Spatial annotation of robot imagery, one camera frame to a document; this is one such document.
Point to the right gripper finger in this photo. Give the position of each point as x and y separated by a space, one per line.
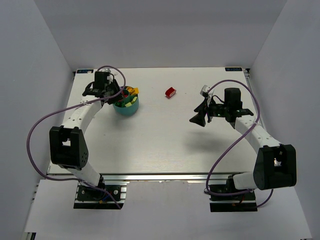
199 118
202 106

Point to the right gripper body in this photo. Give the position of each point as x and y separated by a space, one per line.
207 110

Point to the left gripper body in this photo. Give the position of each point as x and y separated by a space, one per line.
114 95

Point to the orange square lego brick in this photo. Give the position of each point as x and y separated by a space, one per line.
129 89

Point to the light green curved lego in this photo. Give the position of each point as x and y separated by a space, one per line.
129 104

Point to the yellow long lego brick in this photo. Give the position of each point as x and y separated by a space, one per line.
134 91

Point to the light green square lego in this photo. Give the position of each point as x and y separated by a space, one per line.
134 99

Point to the red arched lego brick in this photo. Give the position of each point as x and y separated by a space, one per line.
170 92

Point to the red long lego brick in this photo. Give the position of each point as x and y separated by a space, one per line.
125 93

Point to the green lego plate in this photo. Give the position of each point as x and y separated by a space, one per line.
119 104

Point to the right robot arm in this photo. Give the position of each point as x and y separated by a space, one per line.
275 165

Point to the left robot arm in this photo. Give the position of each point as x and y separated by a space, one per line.
68 148

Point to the teal divided round container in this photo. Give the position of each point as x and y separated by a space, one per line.
128 111

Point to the right table logo sticker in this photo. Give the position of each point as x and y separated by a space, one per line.
233 69

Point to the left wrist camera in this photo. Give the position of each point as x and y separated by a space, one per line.
110 75

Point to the aluminium right table rail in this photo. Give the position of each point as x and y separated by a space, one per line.
257 108

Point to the aluminium table rail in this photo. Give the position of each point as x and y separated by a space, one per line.
257 108
155 176

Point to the aluminium front table rail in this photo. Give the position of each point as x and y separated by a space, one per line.
155 176

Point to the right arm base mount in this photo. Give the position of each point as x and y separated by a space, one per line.
232 204

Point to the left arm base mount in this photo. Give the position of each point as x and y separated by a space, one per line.
87 198

